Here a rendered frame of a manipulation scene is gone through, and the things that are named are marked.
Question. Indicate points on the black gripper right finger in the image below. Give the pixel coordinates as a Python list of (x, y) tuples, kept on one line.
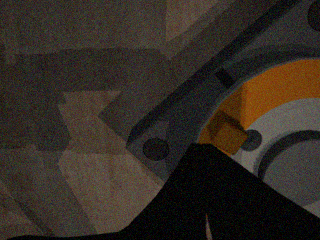
[(242, 207)]

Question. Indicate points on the round grey plate with orange section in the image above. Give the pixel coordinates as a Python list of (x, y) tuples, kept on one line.
[(276, 100)]

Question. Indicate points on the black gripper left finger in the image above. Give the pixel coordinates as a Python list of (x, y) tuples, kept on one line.
[(177, 213)]

